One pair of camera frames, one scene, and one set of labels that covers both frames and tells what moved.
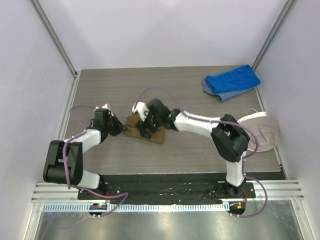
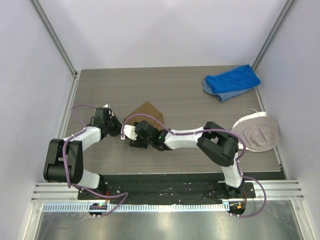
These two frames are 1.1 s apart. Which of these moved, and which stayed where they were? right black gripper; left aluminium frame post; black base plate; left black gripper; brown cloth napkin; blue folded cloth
Moved: brown cloth napkin; right black gripper
Stayed: left aluminium frame post; black base plate; blue folded cloth; left black gripper
